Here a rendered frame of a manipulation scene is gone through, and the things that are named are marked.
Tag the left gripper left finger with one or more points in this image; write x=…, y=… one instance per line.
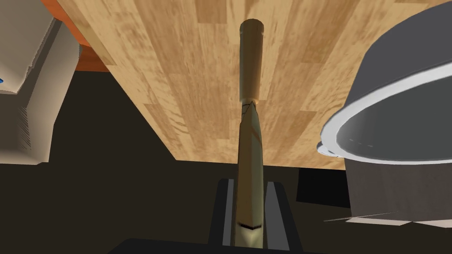
x=220, y=218

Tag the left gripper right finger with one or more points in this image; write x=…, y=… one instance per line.
x=277, y=218

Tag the grey pot with white rim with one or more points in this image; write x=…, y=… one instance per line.
x=399, y=116

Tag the beige box-shaped appliance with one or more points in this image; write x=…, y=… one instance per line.
x=39, y=106

